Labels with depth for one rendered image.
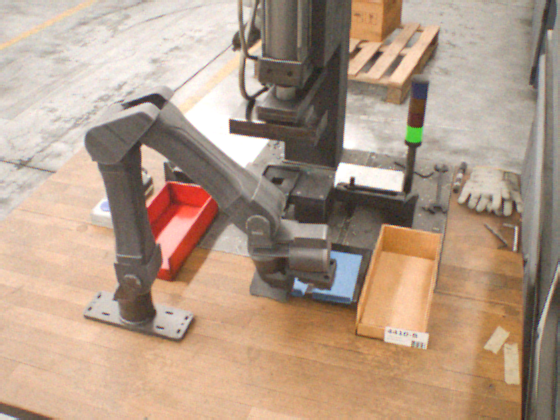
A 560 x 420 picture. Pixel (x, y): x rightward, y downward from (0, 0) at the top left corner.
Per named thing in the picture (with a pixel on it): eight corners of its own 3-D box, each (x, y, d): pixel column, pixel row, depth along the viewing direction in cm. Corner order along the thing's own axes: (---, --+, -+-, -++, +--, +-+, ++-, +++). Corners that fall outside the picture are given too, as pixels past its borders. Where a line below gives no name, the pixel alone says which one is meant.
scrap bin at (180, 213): (118, 269, 129) (113, 246, 125) (169, 202, 148) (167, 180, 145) (172, 282, 126) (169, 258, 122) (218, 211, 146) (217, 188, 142)
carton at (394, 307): (354, 338, 115) (357, 306, 110) (379, 254, 134) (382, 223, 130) (425, 352, 112) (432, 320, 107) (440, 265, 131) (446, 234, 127)
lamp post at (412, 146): (391, 200, 150) (404, 79, 133) (395, 186, 154) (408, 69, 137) (417, 204, 148) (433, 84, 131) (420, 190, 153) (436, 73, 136)
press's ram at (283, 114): (227, 148, 133) (222, 7, 116) (266, 97, 154) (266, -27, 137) (313, 162, 129) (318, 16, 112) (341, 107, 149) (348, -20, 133)
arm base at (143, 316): (93, 261, 118) (73, 285, 113) (192, 284, 113) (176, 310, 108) (99, 293, 123) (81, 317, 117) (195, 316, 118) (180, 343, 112)
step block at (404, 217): (382, 225, 141) (386, 190, 136) (384, 217, 144) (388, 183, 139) (411, 230, 140) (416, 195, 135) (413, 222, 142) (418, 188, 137)
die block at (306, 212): (234, 217, 144) (233, 188, 140) (249, 193, 152) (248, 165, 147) (323, 233, 139) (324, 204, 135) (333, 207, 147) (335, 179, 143)
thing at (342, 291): (311, 303, 118) (311, 290, 117) (326, 252, 131) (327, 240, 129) (349, 309, 117) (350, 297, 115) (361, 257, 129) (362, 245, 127)
